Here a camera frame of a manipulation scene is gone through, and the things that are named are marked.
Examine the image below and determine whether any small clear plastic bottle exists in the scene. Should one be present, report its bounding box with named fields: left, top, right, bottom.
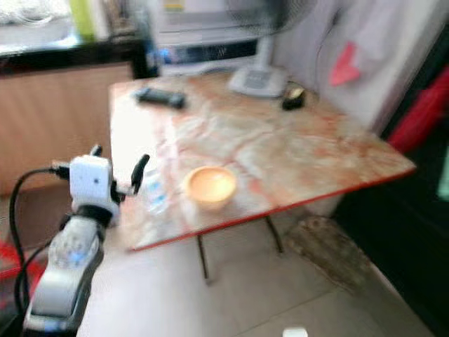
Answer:
left=145, top=171, right=170, bottom=216

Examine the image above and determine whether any wooden cabinet with black top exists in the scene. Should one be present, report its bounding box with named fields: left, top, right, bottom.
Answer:
left=0, top=37, right=156, bottom=196

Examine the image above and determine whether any orange plastic bowl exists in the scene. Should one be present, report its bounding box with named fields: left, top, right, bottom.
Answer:
left=185, top=165, right=239, bottom=211

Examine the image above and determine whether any black remote control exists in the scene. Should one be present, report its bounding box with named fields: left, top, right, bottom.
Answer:
left=135, top=86, right=187, bottom=110

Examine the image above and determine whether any red plastic stool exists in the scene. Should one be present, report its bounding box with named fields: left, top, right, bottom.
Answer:
left=0, top=242, right=54, bottom=298

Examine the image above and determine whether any green bottle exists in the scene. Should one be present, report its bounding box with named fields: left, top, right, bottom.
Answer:
left=68, top=0, right=97, bottom=40

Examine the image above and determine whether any white appliance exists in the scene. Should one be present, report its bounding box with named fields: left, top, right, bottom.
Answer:
left=151, top=0, right=262, bottom=76

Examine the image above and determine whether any marble pattern folding table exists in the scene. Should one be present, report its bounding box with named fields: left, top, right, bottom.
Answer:
left=109, top=72, right=416, bottom=283

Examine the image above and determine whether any white table fan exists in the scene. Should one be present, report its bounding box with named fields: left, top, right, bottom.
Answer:
left=226, top=0, right=318, bottom=98

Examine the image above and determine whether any brown patterned rug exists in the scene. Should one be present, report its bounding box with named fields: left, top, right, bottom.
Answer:
left=283, top=216, right=381, bottom=293

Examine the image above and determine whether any white cloth cover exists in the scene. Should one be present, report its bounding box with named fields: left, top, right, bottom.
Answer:
left=272, top=0, right=449, bottom=132

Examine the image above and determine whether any red plastic object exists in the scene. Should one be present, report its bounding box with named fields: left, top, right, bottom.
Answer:
left=387, top=83, right=449, bottom=155

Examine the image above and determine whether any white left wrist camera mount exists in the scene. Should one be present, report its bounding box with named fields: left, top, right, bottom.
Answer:
left=68, top=154, right=117, bottom=212

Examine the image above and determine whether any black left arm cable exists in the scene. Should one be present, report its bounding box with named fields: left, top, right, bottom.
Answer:
left=8, top=161, right=75, bottom=332

